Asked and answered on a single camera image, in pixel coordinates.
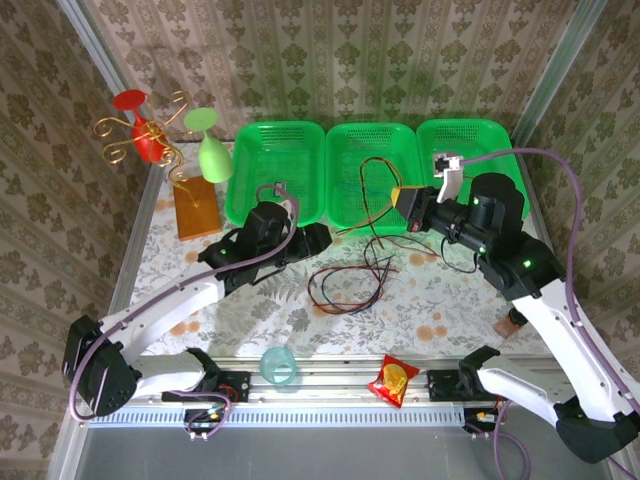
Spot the black cable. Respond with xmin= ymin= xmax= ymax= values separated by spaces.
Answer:
xmin=363 ymin=233 xmax=442 ymax=312

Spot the red cable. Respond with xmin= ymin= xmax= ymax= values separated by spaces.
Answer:
xmin=306 ymin=234 xmax=401 ymax=314

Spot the green basket with label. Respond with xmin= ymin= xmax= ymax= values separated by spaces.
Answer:
xmin=224 ymin=121 xmax=326 ymax=227

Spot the green plastic basket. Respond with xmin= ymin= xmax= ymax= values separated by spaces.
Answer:
xmin=416 ymin=118 xmax=532 ymax=221
xmin=324 ymin=122 xmax=424 ymax=236

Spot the wooden base board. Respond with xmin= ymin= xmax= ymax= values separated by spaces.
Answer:
xmin=173 ymin=174 xmax=223 ymax=242

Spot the green plastic goblet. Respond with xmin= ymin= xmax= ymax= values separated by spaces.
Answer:
xmin=183 ymin=107 xmax=235 ymax=184

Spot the floral tablecloth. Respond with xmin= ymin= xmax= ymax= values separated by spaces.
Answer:
xmin=132 ymin=139 xmax=551 ymax=359

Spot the amber translucent cup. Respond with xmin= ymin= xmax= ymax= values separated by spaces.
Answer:
xmin=494 ymin=307 xmax=526 ymax=341

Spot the teal translucent cup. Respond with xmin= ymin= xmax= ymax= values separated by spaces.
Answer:
xmin=259 ymin=346 xmax=297 ymax=387

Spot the red plastic goblet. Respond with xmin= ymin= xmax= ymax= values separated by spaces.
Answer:
xmin=112 ymin=88 xmax=169 ymax=164

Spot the red yellow snack packet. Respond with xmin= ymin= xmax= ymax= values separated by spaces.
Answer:
xmin=367 ymin=354 xmax=421 ymax=409

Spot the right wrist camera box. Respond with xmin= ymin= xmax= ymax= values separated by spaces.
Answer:
xmin=431 ymin=151 xmax=467 ymax=204

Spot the gold wire goblet stand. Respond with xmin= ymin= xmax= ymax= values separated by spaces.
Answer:
xmin=93 ymin=89 xmax=201 ymax=207

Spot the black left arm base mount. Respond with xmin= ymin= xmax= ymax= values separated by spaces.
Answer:
xmin=160 ymin=369 xmax=251 ymax=404

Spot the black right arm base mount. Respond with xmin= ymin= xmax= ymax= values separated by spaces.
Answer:
xmin=427 ymin=368 xmax=506 ymax=403

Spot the white slotted cable duct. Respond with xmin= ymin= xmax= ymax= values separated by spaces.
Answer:
xmin=88 ymin=403 xmax=465 ymax=427

